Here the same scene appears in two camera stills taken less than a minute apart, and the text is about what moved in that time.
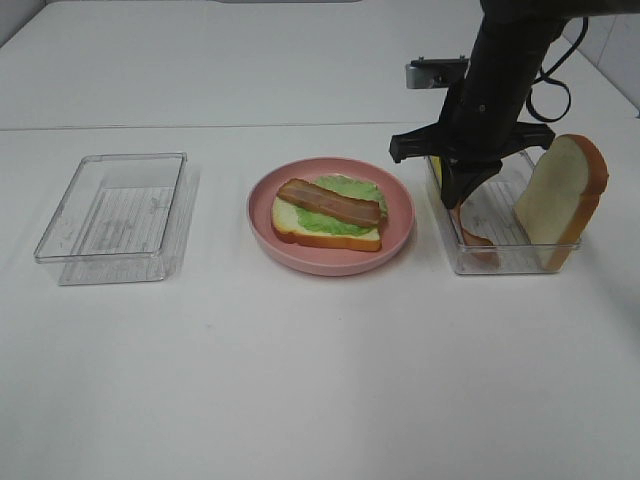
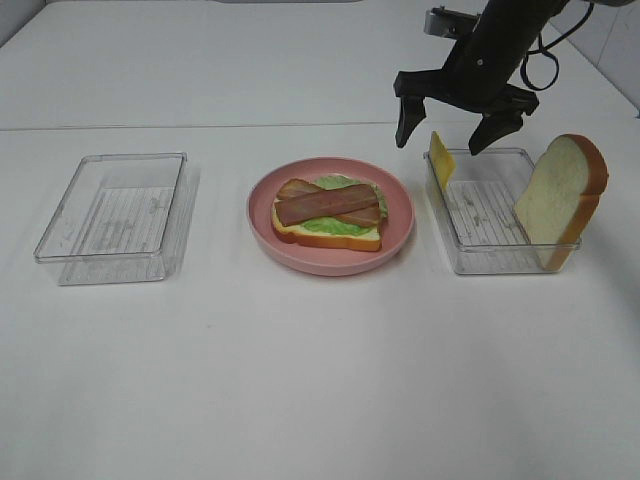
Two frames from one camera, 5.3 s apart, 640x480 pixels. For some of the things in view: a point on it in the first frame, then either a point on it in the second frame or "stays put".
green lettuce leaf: (349, 188) stays put
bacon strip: (490, 259) → (325, 203)
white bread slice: (290, 226) stays put
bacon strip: (310, 197) stays put
